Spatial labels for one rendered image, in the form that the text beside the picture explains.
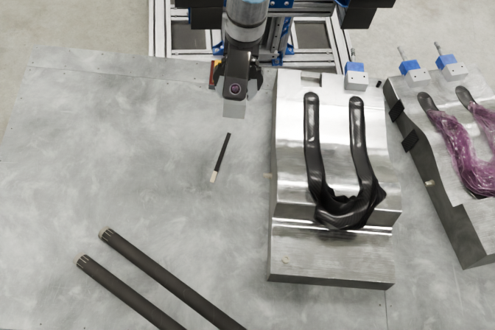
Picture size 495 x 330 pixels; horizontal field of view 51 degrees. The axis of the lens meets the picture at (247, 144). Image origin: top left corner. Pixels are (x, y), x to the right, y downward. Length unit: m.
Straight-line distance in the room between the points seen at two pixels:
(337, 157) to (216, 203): 0.29
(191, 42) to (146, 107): 0.94
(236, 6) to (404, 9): 2.01
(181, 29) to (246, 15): 1.35
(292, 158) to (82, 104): 0.54
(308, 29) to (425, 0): 0.85
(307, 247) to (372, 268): 0.14
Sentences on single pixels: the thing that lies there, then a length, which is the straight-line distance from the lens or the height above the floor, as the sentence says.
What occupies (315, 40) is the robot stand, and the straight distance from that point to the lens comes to 2.30.
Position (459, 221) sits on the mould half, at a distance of 1.25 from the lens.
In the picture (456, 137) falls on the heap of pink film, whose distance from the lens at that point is 1.28.
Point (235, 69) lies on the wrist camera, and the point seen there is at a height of 1.10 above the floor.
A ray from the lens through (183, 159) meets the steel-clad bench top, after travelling 1.24.
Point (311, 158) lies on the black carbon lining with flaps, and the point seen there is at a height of 0.90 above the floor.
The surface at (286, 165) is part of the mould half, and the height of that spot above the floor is 0.92.
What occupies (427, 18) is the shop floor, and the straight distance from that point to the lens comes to 2.89.
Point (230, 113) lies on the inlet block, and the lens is 1.17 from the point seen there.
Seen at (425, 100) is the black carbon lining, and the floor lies 0.85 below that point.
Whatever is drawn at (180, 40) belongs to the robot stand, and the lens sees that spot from 2.23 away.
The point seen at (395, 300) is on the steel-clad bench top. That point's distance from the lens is 1.21.
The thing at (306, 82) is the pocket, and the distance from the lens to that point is 1.32.
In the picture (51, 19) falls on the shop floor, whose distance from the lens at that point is 2.65.
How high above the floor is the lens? 1.90
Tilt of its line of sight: 60 degrees down
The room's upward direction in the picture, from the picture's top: 11 degrees clockwise
